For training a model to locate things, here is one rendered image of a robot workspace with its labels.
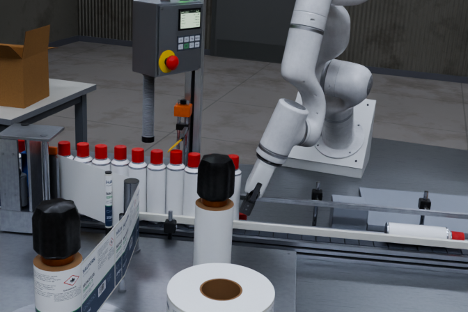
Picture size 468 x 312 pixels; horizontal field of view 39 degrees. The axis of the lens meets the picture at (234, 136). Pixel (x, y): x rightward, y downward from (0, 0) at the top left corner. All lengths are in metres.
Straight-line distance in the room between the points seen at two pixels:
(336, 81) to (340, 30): 0.21
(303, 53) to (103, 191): 0.62
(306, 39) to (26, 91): 1.93
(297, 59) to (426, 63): 6.88
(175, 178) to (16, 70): 1.68
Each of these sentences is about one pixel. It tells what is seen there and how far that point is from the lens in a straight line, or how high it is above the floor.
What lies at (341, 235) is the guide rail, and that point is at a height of 0.90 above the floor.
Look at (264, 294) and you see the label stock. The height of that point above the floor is 1.02.
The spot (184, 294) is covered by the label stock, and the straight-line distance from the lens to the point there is 1.23.
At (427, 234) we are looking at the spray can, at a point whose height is 0.92.
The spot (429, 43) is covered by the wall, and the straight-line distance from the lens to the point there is 8.49.
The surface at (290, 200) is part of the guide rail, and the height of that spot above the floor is 0.96.
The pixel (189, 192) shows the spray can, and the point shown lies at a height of 0.98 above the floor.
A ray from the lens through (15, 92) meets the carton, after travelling 3.34.
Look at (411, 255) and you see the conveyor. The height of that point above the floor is 0.87.
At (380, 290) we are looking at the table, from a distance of 1.71.
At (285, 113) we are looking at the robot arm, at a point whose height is 1.22.
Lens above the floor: 1.66
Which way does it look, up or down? 18 degrees down
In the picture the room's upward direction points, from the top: 3 degrees clockwise
